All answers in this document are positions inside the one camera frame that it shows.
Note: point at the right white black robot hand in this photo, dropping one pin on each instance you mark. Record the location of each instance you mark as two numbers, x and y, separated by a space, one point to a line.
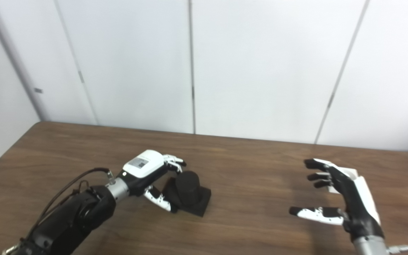
356 202

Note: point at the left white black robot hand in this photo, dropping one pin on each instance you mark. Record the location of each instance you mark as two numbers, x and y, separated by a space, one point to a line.
143 170

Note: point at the white square piece with hole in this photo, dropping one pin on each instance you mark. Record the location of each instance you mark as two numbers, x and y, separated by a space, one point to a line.
351 173

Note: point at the black cylinder peg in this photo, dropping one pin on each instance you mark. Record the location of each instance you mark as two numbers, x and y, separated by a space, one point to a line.
188 193

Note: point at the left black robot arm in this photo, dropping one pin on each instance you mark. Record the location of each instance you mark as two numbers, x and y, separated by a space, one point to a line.
69 219

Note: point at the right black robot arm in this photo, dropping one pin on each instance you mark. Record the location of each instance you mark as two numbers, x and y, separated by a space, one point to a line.
370 246

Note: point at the small grey wall tag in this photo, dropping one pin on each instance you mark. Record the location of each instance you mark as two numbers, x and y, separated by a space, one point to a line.
38 90

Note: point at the grey wall corner post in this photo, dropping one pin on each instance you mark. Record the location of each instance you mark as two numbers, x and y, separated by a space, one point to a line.
12 53

